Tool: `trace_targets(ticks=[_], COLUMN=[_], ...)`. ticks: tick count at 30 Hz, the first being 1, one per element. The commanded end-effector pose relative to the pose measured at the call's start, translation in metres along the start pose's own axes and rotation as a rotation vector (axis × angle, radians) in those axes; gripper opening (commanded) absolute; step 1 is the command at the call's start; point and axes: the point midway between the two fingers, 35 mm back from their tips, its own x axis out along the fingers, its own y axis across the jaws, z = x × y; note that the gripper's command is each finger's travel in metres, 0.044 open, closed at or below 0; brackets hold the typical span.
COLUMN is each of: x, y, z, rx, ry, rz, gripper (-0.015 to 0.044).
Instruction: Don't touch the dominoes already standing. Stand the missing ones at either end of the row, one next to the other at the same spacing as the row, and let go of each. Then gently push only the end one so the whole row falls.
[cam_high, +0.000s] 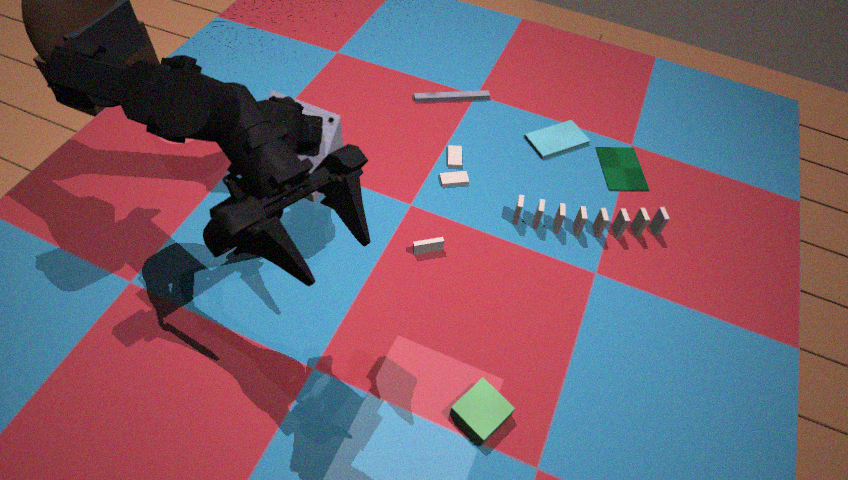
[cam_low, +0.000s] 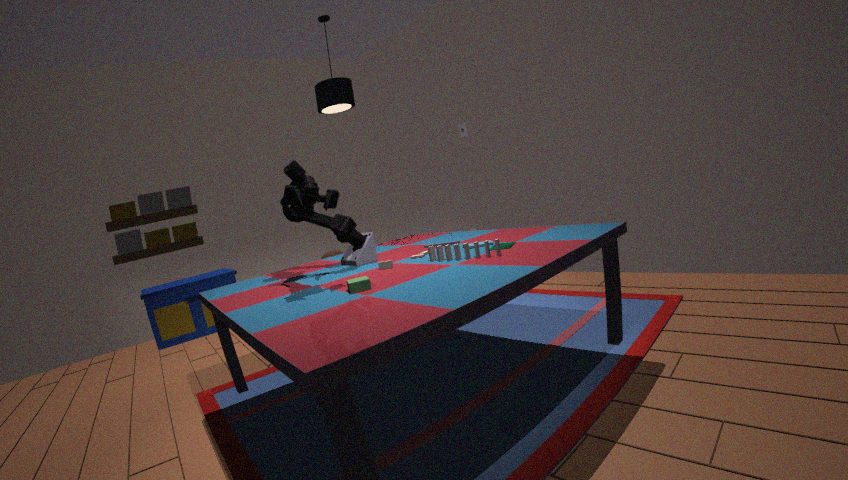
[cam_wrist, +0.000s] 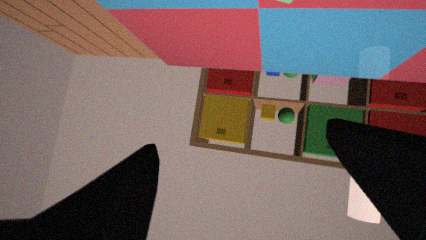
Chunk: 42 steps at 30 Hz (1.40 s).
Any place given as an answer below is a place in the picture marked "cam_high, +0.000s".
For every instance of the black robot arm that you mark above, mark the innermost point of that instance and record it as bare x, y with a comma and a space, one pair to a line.
174, 99

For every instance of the green square block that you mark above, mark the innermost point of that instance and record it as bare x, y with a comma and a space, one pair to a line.
481, 411

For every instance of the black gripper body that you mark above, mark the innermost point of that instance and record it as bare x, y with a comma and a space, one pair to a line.
273, 171

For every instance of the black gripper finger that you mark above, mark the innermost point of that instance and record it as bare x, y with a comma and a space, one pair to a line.
271, 241
346, 200

